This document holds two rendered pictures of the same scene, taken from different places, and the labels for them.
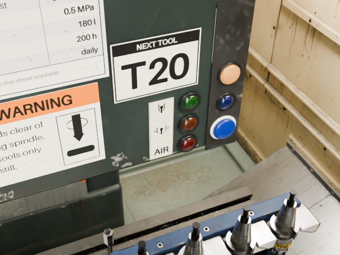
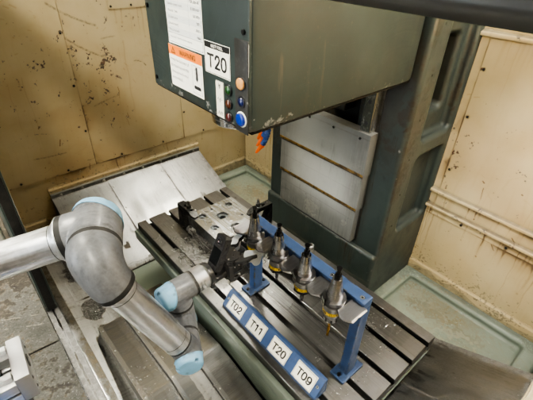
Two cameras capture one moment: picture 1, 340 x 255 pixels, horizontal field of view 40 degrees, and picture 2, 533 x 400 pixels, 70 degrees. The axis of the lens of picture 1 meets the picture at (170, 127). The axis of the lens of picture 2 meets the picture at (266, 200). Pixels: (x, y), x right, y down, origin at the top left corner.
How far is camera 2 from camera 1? 0.89 m
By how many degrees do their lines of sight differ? 56
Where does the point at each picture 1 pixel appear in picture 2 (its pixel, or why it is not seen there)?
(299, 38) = not seen: outside the picture
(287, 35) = not seen: outside the picture
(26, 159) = (185, 79)
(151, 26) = (214, 36)
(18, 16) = (183, 12)
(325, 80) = not seen: outside the picture
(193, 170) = (466, 332)
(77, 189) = (345, 231)
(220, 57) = (237, 71)
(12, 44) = (182, 23)
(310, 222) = (348, 315)
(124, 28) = (208, 33)
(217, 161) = (496, 350)
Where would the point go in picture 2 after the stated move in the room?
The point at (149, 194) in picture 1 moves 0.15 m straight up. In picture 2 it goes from (414, 306) to (422, 284)
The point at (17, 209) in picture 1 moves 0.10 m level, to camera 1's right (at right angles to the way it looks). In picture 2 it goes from (313, 213) to (322, 226)
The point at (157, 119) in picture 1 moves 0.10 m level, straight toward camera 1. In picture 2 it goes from (218, 91) to (174, 94)
